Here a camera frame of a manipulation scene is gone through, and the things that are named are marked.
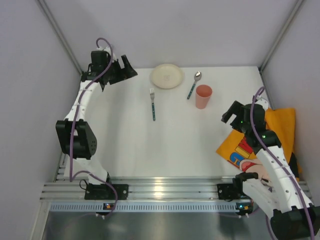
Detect orange Mickey Mouse placemat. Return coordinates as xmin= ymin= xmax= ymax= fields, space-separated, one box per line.
xmin=216 ymin=108 xmax=302 ymax=187

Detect pink plastic cup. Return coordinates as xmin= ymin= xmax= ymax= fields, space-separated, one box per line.
xmin=195 ymin=84 xmax=213 ymax=110

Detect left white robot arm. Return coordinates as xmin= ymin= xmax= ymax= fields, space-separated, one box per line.
xmin=55 ymin=47 xmax=138 ymax=185

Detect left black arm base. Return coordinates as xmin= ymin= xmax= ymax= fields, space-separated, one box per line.
xmin=79 ymin=179 xmax=129 ymax=200

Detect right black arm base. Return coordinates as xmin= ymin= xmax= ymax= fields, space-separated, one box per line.
xmin=217 ymin=183 xmax=250 ymax=202

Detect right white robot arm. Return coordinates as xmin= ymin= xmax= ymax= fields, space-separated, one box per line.
xmin=221 ymin=99 xmax=320 ymax=240

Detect cream round plate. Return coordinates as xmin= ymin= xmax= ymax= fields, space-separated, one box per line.
xmin=150 ymin=63 xmax=185 ymax=89

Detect fork with teal handle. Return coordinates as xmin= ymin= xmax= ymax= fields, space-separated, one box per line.
xmin=149 ymin=88 xmax=156 ymax=121

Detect spoon with teal handle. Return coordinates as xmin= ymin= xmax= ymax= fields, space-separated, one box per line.
xmin=187 ymin=71 xmax=202 ymax=100

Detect aluminium mounting rail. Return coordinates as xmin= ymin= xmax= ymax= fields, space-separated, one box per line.
xmin=39 ymin=176 xmax=313 ymax=201

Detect perforated grey cable duct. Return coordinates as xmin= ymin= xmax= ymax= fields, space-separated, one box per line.
xmin=50 ymin=202 xmax=252 ymax=213

